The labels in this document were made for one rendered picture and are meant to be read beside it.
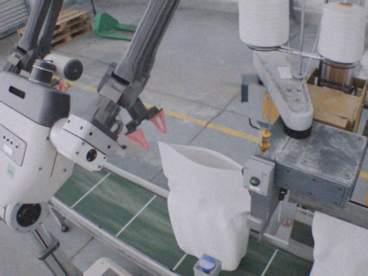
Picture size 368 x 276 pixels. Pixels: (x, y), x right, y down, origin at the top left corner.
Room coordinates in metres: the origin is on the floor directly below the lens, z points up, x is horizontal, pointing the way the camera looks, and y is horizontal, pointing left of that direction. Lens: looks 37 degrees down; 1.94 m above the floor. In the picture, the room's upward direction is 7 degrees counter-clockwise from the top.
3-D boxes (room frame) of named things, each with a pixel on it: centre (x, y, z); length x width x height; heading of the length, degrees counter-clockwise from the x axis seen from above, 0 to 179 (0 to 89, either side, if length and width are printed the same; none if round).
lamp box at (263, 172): (0.65, -0.19, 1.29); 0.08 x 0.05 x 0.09; 51
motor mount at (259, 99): (1.04, -0.39, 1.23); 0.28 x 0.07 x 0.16; 51
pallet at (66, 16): (6.20, 2.24, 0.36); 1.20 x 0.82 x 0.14; 137
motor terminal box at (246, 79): (1.17, -0.29, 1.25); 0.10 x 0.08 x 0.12; 166
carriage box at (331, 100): (0.97, -0.56, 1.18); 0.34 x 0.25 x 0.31; 141
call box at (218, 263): (0.65, -0.03, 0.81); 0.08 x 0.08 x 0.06; 51
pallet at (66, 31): (6.24, 2.23, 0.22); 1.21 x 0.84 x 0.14; 141
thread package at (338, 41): (0.86, -0.51, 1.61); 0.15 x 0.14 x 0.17; 51
